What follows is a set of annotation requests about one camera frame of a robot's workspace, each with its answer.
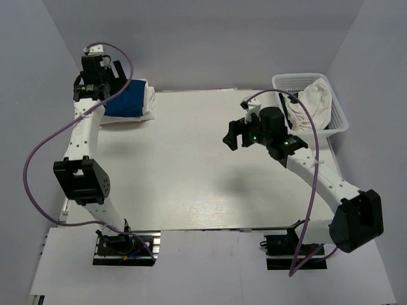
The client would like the folded white t-shirt lower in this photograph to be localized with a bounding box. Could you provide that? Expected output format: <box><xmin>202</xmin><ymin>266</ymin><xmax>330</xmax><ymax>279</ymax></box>
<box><xmin>101</xmin><ymin>80</ymin><xmax>155</xmax><ymax>125</ymax></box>

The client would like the white plastic laundry basket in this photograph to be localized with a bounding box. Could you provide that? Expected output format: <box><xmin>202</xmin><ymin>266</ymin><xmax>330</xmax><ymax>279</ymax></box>
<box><xmin>272</xmin><ymin>72</ymin><xmax>348</xmax><ymax>139</ymax></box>

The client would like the blue Mickey print t-shirt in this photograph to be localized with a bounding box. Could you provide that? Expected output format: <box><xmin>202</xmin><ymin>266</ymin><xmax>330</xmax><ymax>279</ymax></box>
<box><xmin>104</xmin><ymin>79</ymin><xmax>149</xmax><ymax>118</ymax></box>

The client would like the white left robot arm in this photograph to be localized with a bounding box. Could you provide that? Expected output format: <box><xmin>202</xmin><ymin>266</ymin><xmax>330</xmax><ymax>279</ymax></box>
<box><xmin>53</xmin><ymin>55</ymin><xmax>134</xmax><ymax>254</ymax></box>

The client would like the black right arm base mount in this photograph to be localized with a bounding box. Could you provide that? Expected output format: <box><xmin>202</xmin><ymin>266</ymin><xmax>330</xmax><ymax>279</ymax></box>
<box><xmin>259</xmin><ymin>233</ymin><xmax>328</xmax><ymax>271</ymax></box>

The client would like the crumpled white t-shirt in basket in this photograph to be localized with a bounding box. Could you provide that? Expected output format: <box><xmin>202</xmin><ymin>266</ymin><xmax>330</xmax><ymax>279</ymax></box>
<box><xmin>282</xmin><ymin>78</ymin><xmax>333</xmax><ymax>135</ymax></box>

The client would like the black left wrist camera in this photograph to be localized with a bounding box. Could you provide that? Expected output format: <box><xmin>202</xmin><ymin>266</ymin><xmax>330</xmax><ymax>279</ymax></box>
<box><xmin>81</xmin><ymin>55</ymin><xmax>106</xmax><ymax>78</ymax></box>

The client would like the dark green garment in basket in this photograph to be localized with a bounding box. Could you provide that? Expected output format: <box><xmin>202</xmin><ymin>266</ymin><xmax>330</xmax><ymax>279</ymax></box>
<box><xmin>279</xmin><ymin>93</ymin><xmax>297</xmax><ymax>128</ymax></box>

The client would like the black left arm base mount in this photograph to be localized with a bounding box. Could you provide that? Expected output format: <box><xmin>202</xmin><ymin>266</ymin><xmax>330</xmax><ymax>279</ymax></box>
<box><xmin>92</xmin><ymin>230</ymin><xmax>161</xmax><ymax>267</ymax></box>

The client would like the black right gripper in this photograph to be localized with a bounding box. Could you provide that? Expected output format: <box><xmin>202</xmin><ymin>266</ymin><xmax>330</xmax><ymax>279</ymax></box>
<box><xmin>223</xmin><ymin>110</ymin><xmax>272</xmax><ymax>151</ymax></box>

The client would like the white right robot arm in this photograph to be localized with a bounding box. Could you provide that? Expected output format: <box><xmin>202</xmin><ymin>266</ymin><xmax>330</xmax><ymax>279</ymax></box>
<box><xmin>223</xmin><ymin>107</ymin><xmax>384</xmax><ymax>254</ymax></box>

